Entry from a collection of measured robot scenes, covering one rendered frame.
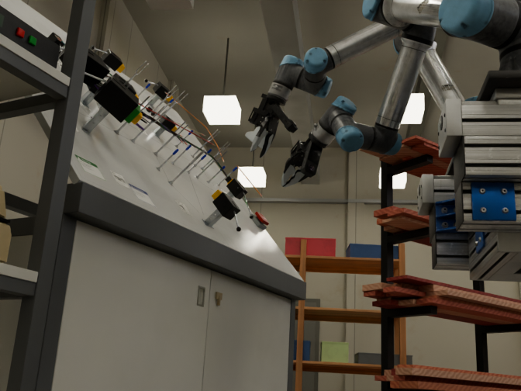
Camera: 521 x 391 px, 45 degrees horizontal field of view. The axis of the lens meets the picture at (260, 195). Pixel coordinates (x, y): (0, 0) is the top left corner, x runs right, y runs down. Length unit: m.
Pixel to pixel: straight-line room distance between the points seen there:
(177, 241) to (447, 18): 0.83
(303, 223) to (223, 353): 10.13
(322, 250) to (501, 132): 5.84
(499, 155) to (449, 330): 10.29
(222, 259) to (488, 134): 0.79
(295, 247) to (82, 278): 5.93
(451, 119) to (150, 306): 0.83
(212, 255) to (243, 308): 0.30
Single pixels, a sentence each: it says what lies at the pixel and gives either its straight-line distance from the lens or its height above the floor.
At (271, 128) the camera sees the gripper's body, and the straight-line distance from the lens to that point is 2.19.
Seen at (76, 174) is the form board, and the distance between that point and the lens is 1.36.
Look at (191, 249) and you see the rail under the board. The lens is 1.64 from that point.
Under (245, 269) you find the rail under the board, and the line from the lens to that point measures 1.89.
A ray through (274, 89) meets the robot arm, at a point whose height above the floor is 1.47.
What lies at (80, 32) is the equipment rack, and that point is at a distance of 1.41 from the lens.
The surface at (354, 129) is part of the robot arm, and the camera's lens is 1.91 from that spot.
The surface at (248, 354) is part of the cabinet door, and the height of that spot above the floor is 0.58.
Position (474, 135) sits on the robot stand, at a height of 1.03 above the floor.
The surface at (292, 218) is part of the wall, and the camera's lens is 11.97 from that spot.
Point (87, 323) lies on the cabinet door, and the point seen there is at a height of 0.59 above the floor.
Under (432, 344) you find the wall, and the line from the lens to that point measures 11.60.
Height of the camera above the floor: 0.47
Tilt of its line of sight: 18 degrees up
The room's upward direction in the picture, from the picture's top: 3 degrees clockwise
